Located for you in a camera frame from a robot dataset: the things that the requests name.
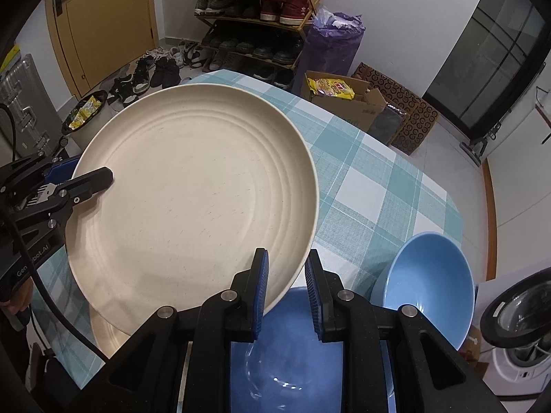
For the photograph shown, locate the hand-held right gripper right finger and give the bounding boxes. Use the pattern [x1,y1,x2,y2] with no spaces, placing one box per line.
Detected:
[304,248,506,413]

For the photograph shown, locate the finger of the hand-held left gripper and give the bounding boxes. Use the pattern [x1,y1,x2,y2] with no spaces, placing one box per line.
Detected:
[0,154,78,199]
[11,166,114,235]

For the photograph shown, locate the teal checked tablecloth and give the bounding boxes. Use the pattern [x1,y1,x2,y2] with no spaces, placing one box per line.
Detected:
[30,69,466,392]

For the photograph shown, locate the open cardboard box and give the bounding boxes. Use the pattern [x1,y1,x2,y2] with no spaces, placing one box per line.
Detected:
[300,70,387,134]

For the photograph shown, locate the blue bowl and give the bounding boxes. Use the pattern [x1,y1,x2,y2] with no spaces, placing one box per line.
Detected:
[370,231,475,351]
[230,286,399,413]

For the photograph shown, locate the brown ring-pattern doormat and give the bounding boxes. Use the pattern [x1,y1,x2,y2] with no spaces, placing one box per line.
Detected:
[353,62,440,156]

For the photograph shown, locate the beige trash bin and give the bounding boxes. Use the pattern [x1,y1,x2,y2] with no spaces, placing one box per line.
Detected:
[60,89,110,151]

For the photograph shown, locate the white washing machine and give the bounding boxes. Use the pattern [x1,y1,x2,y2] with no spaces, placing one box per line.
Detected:
[480,267,551,396]

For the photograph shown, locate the pile of scattered shoes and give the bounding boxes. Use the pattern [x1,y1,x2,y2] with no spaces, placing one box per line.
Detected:
[105,41,216,106]

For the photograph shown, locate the black-framed glass door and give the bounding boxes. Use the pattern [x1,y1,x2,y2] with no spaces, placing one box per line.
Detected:
[422,0,547,138]

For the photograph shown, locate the silver suitcase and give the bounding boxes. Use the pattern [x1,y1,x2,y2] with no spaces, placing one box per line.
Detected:
[0,54,65,160]

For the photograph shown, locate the black cable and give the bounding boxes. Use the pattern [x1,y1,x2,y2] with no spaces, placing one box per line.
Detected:
[0,103,110,362]

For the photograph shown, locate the upright vacuum cleaner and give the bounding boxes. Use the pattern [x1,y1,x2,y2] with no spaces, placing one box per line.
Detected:
[460,120,505,167]

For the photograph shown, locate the person's left hand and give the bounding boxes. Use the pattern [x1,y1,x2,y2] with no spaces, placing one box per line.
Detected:
[9,283,34,330]

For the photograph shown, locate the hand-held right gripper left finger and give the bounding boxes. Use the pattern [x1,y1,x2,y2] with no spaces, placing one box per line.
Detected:
[64,247,270,413]

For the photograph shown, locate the yellow snack packet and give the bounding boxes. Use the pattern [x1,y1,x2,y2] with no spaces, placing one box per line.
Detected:
[306,76,356,99]

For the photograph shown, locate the beige ridged plate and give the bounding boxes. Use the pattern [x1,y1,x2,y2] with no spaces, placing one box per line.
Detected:
[65,85,320,314]
[88,299,143,360]

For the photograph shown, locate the yellow packets in bin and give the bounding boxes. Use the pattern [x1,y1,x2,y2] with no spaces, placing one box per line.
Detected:
[66,97,102,132]

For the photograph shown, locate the purple plastic bag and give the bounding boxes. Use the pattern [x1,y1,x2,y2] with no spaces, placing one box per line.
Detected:
[294,9,366,95]

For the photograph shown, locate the wooden door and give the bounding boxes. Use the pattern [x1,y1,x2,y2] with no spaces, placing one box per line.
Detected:
[45,0,160,99]

